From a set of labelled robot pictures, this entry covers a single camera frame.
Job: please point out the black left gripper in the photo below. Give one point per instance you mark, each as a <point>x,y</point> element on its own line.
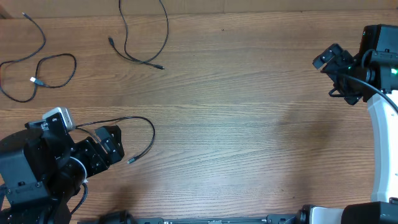
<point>101,159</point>

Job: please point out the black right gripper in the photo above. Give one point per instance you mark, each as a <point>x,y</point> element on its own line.
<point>330,52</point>

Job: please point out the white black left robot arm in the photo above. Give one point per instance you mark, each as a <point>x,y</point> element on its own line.
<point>44,168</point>

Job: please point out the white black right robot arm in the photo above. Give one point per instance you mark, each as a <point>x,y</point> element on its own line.
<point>371,76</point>

